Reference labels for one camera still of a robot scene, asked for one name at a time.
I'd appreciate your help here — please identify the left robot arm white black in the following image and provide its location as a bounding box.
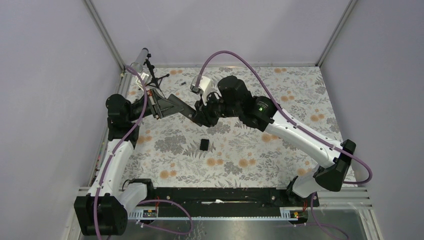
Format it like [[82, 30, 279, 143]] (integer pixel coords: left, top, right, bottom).
[[74, 89, 184, 238]]

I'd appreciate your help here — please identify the black battery cover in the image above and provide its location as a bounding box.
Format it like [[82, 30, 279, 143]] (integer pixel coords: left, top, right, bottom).
[[199, 139, 210, 151]]

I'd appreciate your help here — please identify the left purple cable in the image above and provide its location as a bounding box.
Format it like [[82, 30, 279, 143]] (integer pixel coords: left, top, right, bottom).
[[92, 64, 149, 240]]

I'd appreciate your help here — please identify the floral patterned table mat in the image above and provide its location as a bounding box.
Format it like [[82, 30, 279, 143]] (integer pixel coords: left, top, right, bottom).
[[120, 67, 342, 188]]

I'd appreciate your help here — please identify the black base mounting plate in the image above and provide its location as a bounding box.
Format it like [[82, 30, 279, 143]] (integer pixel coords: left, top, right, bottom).
[[136, 187, 320, 214]]

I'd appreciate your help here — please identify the slotted aluminium cable rail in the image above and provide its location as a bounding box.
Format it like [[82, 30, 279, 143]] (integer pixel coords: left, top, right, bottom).
[[128, 204, 308, 221]]

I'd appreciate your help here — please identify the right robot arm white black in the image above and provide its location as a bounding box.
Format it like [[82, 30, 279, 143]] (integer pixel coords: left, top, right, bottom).
[[190, 75, 356, 206]]

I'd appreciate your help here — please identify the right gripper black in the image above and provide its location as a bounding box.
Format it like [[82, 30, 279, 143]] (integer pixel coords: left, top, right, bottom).
[[192, 90, 241, 128]]

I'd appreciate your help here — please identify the grey cylinder tube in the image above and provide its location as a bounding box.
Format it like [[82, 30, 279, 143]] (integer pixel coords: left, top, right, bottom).
[[129, 47, 149, 74]]

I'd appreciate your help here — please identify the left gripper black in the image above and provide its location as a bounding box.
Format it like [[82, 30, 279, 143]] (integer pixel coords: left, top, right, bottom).
[[127, 88, 185, 122]]

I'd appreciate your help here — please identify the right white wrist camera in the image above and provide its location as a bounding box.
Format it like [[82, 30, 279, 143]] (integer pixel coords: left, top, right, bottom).
[[190, 74, 212, 106]]

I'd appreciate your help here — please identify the small black tripod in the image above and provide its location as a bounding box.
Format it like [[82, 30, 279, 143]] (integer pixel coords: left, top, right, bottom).
[[144, 53, 170, 96]]

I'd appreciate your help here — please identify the black remote control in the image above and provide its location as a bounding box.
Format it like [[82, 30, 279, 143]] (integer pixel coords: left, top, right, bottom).
[[168, 94, 196, 121]]

